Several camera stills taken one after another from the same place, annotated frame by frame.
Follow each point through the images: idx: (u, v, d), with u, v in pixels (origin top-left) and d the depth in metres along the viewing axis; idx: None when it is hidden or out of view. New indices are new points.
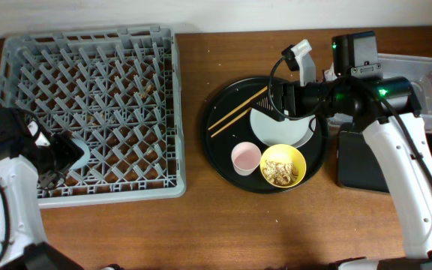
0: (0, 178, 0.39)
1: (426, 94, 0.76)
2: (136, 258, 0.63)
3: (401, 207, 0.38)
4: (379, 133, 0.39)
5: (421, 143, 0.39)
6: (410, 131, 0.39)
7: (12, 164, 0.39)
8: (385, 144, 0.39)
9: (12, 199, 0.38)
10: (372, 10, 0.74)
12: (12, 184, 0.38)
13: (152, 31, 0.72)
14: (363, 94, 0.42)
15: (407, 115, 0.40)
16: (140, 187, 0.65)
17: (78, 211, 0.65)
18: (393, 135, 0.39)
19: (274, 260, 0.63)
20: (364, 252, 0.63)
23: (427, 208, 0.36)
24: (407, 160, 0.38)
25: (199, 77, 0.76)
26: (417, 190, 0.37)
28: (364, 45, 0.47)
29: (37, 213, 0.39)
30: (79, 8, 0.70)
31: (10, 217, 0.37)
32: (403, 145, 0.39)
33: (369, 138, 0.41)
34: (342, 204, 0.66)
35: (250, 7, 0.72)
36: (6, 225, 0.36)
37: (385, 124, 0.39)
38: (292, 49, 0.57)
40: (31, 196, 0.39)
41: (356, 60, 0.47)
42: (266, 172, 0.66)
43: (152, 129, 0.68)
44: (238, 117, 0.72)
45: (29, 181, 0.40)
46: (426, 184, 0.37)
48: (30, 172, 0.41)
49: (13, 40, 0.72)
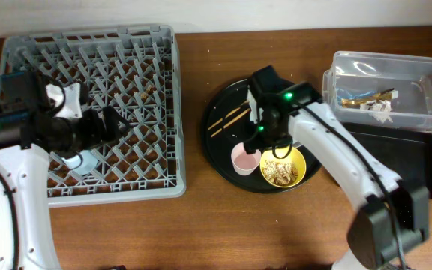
0: (8, 175, 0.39)
1: (427, 94, 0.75)
2: (136, 257, 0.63)
3: (337, 176, 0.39)
4: (296, 125, 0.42)
5: (331, 119, 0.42)
6: (321, 114, 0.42)
7: (23, 158, 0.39)
8: (304, 127, 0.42)
9: (21, 205, 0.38)
10: (372, 10, 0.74)
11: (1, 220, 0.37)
12: (22, 187, 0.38)
13: (152, 31, 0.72)
14: (279, 105, 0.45)
15: (313, 105, 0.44)
16: (140, 187, 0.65)
17: (78, 211, 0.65)
18: (307, 118, 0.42)
19: (274, 259, 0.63)
20: None
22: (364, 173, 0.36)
23: (353, 163, 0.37)
24: (324, 133, 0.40)
25: (199, 77, 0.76)
26: (339, 154, 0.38)
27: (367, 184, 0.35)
28: (268, 74, 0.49)
29: (47, 227, 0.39)
30: (79, 8, 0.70)
31: (21, 228, 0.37)
32: (316, 124, 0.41)
33: (295, 134, 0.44)
34: (342, 204, 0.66)
35: (250, 7, 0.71)
36: (16, 238, 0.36)
37: (298, 115, 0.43)
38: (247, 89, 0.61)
40: (42, 205, 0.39)
41: (264, 82, 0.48)
42: (266, 172, 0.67)
43: (152, 130, 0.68)
44: (238, 117, 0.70)
45: (39, 186, 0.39)
46: (346, 148, 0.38)
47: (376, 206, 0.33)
48: (40, 167, 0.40)
49: (13, 40, 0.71)
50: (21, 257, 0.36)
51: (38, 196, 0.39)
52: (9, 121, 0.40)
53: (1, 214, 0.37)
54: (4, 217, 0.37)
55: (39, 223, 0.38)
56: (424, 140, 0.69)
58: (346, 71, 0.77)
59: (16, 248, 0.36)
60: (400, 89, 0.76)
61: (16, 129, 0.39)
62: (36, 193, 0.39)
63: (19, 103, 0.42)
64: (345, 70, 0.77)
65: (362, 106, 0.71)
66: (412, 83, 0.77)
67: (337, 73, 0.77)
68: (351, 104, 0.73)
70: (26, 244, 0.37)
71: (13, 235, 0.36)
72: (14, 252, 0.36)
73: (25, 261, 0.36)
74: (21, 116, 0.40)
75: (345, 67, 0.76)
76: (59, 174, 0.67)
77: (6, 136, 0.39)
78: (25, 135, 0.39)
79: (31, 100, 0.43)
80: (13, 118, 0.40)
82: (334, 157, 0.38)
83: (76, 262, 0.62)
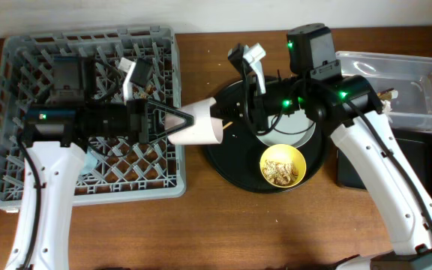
0: (42, 169, 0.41)
1: (426, 94, 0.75)
2: (136, 257, 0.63)
3: (382, 205, 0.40)
4: (347, 136, 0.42)
5: (388, 139, 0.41)
6: (378, 129, 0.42)
7: (60, 156, 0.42)
8: (358, 145, 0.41)
9: (46, 199, 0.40)
10: (371, 9, 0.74)
11: (26, 208, 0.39)
12: (51, 184, 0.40)
13: (152, 31, 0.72)
14: (325, 100, 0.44)
15: (371, 114, 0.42)
16: (140, 187, 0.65)
17: (78, 211, 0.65)
18: (361, 136, 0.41)
19: (274, 259, 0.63)
20: (364, 252, 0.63)
22: (417, 217, 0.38)
23: (407, 204, 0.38)
24: (380, 157, 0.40)
25: (199, 77, 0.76)
26: (395, 190, 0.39)
27: (419, 231, 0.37)
28: (319, 44, 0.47)
29: (65, 227, 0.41)
30: (78, 8, 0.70)
31: (40, 223, 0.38)
32: (373, 144, 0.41)
33: (340, 139, 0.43)
34: (341, 204, 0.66)
35: (249, 7, 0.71)
36: (34, 229, 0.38)
37: (352, 126, 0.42)
38: (244, 56, 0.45)
40: (64, 207, 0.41)
41: (315, 62, 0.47)
42: (267, 172, 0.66)
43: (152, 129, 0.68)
44: None
45: (67, 187, 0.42)
46: (402, 182, 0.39)
47: (425, 256, 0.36)
48: (72, 167, 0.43)
49: (13, 40, 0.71)
50: (34, 253, 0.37)
51: (64, 195, 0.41)
52: (55, 115, 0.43)
53: (27, 205, 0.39)
54: (29, 211, 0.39)
55: (58, 224, 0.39)
56: (424, 140, 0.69)
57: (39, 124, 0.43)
58: (346, 71, 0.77)
59: (33, 238, 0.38)
60: (400, 89, 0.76)
61: (59, 125, 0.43)
62: (62, 193, 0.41)
63: (69, 89, 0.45)
64: (345, 70, 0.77)
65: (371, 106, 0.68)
66: (412, 83, 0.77)
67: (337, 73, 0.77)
68: None
70: (42, 242, 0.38)
71: (32, 229, 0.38)
72: (28, 247, 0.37)
73: (36, 259, 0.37)
74: (67, 113, 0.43)
75: (345, 67, 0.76)
76: None
77: (51, 130, 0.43)
78: (66, 130, 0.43)
79: (79, 88, 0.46)
80: (61, 112, 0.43)
82: (390, 196, 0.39)
83: (76, 262, 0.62)
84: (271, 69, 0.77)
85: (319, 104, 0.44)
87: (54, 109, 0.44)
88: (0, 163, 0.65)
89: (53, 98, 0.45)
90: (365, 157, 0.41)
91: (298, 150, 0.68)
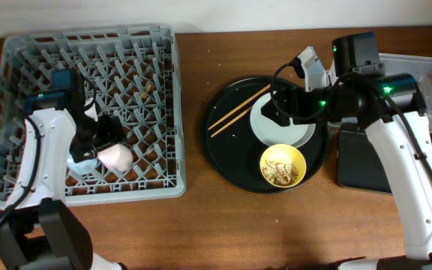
0: (41, 125, 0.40)
1: (426, 94, 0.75)
2: (136, 257, 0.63)
3: (403, 204, 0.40)
4: (382, 132, 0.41)
5: (425, 142, 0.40)
6: (415, 130, 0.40)
7: (55, 115, 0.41)
8: (391, 143, 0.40)
9: (44, 148, 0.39)
10: (372, 9, 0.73)
11: (25, 155, 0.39)
12: (49, 136, 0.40)
13: (152, 31, 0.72)
14: (366, 92, 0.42)
15: (412, 115, 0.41)
16: (140, 187, 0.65)
17: (78, 211, 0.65)
18: (397, 134, 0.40)
19: (275, 259, 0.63)
20: (364, 252, 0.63)
22: None
23: (430, 209, 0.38)
24: (412, 159, 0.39)
25: (200, 76, 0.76)
26: (421, 194, 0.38)
27: None
28: (366, 46, 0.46)
29: (61, 175, 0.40)
30: (78, 8, 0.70)
31: (40, 166, 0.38)
32: (406, 144, 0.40)
33: (372, 134, 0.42)
34: (342, 204, 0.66)
35: (250, 7, 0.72)
36: (33, 172, 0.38)
37: (389, 122, 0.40)
38: (298, 57, 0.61)
40: (61, 160, 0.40)
41: (358, 60, 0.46)
42: (266, 172, 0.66)
43: (152, 129, 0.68)
44: (238, 117, 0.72)
45: (63, 142, 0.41)
46: (430, 187, 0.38)
47: None
48: (69, 128, 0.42)
49: (13, 40, 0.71)
50: (35, 181, 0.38)
51: (61, 147, 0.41)
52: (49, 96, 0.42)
53: (28, 151, 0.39)
54: (29, 154, 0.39)
55: (55, 172, 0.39)
56: None
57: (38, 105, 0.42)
58: None
59: (31, 179, 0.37)
60: None
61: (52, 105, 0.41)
62: (59, 145, 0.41)
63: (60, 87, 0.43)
64: None
65: None
66: None
67: None
68: None
70: (43, 172, 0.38)
71: (31, 169, 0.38)
72: (31, 176, 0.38)
73: (37, 184, 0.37)
74: (59, 94, 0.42)
75: None
76: None
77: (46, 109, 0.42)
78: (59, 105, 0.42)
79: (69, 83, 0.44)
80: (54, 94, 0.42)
82: (413, 198, 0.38)
83: None
84: (271, 69, 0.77)
85: (357, 97, 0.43)
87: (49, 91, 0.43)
88: (0, 163, 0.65)
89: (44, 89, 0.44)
90: (397, 155, 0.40)
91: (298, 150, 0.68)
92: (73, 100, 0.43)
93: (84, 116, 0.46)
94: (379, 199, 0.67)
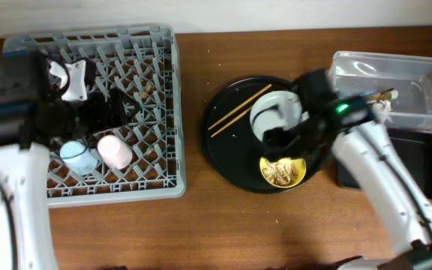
0: (5, 184, 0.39)
1: (426, 94, 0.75)
2: (136, 258, 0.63)
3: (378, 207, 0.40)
4: (346, 144, 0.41)
5: (385, 145, 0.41)
6: (373, 136, 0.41)
7: (22, 166, 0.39)
8: (356, 151, 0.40)
9: (17, 209, 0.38)
10: (371, 9, 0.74)
11: None
12: (19, 196, 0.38)
13: (152, 31, 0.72)
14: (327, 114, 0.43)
15: (366, 124, 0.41)
16: (140, 187, 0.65)
17: (78, 211, 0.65)
18: (358, 142, 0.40)
19: (274, 260, 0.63)
20: (364, 253, 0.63)
22: (412, 215, 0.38)
23: (403, 203, 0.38)
24: (376, 163, 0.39)
25: (199, 77, 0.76)
26: (391, 193, 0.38)
27: (415, 228, 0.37)
28: (319, 78, 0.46)
29: (46, 228, 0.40)
30: (78, 8, 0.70)
31: (17, 232, 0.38)
32: (368, 150, 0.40)
33: (337, 149, 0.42)
34: (341, 204, 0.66)
35: (250, 7, 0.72)
36: (12, 241, 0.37)
37: (349, 134, 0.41)
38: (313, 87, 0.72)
40: (40, 209, 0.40)
41: (313, 91, 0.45)
42: (266, 172, 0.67)
43: (152, 130, 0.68)
44: (238, 117, 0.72)
45: (37, 189, 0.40)
46: (396, 183, 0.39)
47: (423, 252, 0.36)
48: (39, 171, 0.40)
49: (13, 40, 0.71)
50: (19, 262, 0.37)
51: (37, 197, 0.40)
52: (7, 112, 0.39)
53: None
54: None
55: (37, 229, 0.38)
56: (424, 140, 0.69)
57: None
58: (346, 71, 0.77)
59: (14, 255, 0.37)
60: (400, 89, 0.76)
61: (14, 122, 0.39)
62: (33, 200, 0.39)
63: (22, 86, 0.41)
64: (344, 70, 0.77)
65: None
66: (412, 83, 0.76)
67: (337, 73, 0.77)
68: None
70: (22, 238, 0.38)
71: (10, 238, 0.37)
72: (12, 253, 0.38)
73: (22, 265, 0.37)
74: (22, 106, 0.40)
75: (345, 67, 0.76)
76: (59, 174, 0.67)
77: (4, 129, 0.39)
78: (24, 131, 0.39)
79: (29, 83, 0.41)
80: (10, 109, 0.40)
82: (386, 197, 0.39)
83: (77, 262, 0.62)
84: (271, 69, 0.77)
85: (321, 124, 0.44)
87: (6, 104, 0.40)
88: None
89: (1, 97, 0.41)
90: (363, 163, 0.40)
91: None
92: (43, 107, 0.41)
93: (54, 109, 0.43)
94: None
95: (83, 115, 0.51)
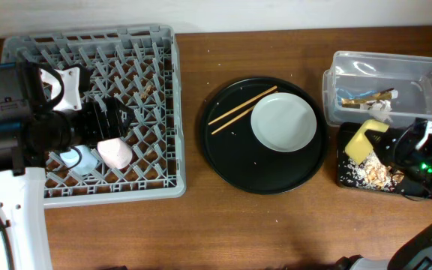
0: (1, 210, 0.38)
1: (426, 94, 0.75)
2: (136, 258, 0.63)
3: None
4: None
5: None
6: None
7: (17, 192, 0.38)
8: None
9: (13, 236, 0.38)
10: (370, 9, 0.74)
11: None
12: (16, 223, 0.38)
13: (152, 31, 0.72)
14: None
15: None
16: (140, 187, 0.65)
17: (78, 211, 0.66)
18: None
19: (275, 259, 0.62)
20: (364, 252, 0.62)
22: None
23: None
24: None
25: (199, 77, 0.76)
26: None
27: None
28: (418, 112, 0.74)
29: (46, 250, 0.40)
30: (79, 8, 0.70)
31: (14, 259, 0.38)
32: None
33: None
34: (341, 204, 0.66)
35: (249, 7, 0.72)
36: (10, 265, 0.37)
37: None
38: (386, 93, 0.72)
40: (38, 232, 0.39)
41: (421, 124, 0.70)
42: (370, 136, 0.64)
43: (152, 130, 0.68)
44: (238, 117, 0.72)
45: (36, 214, 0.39)
46: None
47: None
48: (36, 193, 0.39)
49: (13, 40, 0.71)
50: None
51: (35, 223, 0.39)
52: None
53: None
54: None
55: (36, 255, 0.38)
56: None
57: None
58: (346, 71, 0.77)
59: None
60: (401, 88, 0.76)
61: (6, 144, 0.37)
62: (31, 225, 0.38)
63: (11, 101, 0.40)
64: (344, 70, 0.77)
65: (362, 106, 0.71)
66: (412, 83, 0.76)
67: (337, 73, 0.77)
68: (352, 104, 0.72)
70: (20, 264, 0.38)
71: (7, 265, 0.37)
72: None
73: None
74: (12, 127, 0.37)
75: (344, 67, 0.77)
76: (59, 174, 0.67)
77: None
78: (16, 154, 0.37)
79: (22, 99, 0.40)
80: (2, 127, 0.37)
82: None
83: (76, 262, 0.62)
84: (272, 69, 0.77)
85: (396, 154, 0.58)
87: None
88: None
89: None
90: None
91: (294, 143, 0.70)
92: (34, 127, 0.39)
93: (46, 132, 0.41)
94: (379, 199, 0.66)
95: (79, 125, 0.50)
